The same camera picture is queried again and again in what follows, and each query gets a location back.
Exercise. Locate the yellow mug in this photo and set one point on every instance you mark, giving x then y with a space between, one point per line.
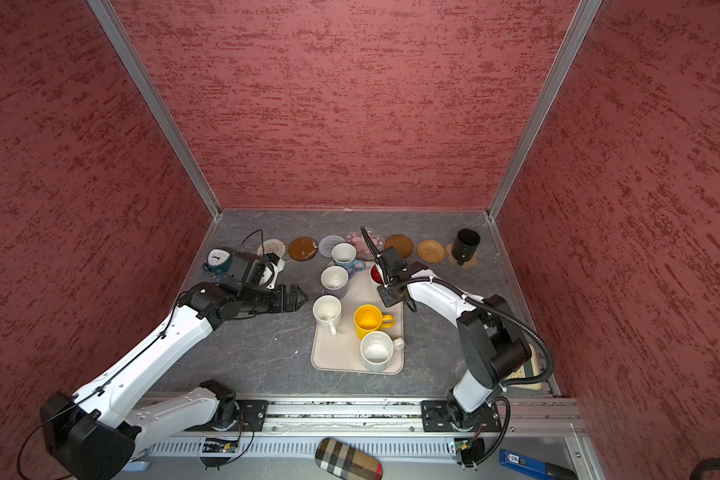
369 318

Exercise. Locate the white patterned round coaster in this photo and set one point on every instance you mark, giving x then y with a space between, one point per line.
272 246

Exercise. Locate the pink flower coaster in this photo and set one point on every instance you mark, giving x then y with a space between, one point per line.
357 240

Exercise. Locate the blue floral mug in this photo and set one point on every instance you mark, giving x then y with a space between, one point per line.
345 255

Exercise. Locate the blue tool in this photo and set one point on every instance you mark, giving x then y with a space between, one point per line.
534 468

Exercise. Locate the lavender mug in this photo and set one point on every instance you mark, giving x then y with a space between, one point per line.
335 281

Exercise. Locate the dark glossy brown coaster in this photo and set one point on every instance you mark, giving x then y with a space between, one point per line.
303 248

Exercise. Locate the grey round coaster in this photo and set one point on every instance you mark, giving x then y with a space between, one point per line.
328 243

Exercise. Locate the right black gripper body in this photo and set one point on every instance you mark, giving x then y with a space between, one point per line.
389 294

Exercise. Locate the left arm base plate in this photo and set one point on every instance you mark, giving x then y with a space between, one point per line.
249 414

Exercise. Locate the red interior mug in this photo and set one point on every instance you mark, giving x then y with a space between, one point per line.
376 275

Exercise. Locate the plaid glasses case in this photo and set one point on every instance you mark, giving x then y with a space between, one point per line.
346 462

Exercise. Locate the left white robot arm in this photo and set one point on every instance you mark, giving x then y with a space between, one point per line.
96 431

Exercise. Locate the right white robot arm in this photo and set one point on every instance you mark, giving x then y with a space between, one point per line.
493 342

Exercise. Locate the beige calculator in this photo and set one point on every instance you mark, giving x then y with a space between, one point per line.
529 369

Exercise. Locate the brown wooden coaster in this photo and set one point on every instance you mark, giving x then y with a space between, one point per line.
403 244

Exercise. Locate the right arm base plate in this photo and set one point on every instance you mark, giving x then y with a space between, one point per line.
448 416

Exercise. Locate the black mug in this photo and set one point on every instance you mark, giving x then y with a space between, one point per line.
465 245

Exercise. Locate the white mug front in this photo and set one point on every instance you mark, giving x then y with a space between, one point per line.
377 349

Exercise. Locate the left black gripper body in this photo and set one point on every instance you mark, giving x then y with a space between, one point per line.
264 300

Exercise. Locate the aluminium rail frame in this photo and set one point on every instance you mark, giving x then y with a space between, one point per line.
388 428

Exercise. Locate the beige serving tray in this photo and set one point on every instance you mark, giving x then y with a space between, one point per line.
341 353

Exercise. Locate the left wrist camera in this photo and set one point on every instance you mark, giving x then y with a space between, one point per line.
248 270

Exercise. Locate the white mug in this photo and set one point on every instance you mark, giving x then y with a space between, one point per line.
327 311
377 349

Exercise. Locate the cork coaster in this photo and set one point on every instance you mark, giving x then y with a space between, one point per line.
470 264

